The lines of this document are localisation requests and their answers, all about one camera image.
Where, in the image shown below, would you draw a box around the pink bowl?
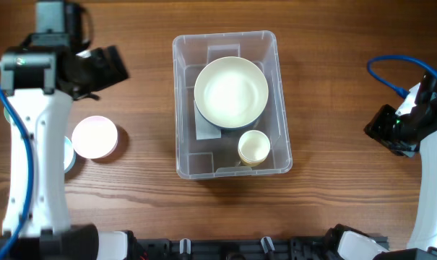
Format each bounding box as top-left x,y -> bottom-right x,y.
71,116 -> 118,160

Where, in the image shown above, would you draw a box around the light blue bowl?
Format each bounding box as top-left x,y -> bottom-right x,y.
64,137 -> 76,173

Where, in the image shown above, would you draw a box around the cream cup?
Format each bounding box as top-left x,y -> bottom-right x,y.
238,130 -> 271,161

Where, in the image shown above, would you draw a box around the cream plate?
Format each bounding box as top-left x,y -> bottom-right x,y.
194,56 -> 269,127

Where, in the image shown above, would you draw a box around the blue plate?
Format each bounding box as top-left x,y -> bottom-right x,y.
194,105 -> 264,131

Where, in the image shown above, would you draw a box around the yellow cup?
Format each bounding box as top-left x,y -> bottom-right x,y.
241,157 -> 266,167

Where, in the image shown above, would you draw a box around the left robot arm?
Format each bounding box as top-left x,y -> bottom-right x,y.
0,1 -> 137,259

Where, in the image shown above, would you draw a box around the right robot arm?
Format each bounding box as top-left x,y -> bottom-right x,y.
324,72 -> 437,260

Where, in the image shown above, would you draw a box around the white label in container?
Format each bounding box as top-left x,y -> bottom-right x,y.
194,103 -> 222,141

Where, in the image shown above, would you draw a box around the clear plastic storage container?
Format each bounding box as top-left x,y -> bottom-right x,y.
173,30 -> 293,181

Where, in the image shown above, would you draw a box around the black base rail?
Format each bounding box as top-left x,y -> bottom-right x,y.
138,237 -> 339,260

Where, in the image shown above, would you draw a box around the left blue cable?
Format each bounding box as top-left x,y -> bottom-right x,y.
0,84 -> 35,260

